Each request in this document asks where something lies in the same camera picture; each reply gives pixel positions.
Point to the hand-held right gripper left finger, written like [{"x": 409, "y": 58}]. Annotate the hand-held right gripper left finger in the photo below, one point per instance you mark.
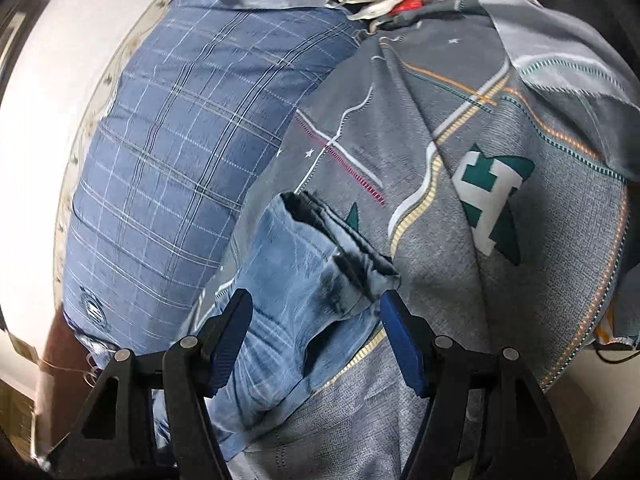
[{"x": 227, "y": 345}]

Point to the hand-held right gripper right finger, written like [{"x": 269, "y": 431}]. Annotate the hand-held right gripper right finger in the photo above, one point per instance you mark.
[{"x": 404, "y": 345}]

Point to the blue denim pants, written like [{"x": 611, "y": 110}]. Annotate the blue denim pants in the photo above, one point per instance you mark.
[{"x": 285, "y": 310}]

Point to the grey patterned quilt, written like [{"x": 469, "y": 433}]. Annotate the grey patterned quilt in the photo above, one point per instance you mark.
[{"x": 450, "y": 210}]

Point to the blue plaid pillow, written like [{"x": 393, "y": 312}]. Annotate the blue plaid pillow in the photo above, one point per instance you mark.
[{"x": 185, "y": 160}]

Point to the grey striped pillow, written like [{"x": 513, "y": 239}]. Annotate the grey striped pillow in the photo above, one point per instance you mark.
[{"x": 560, "y": 45}]

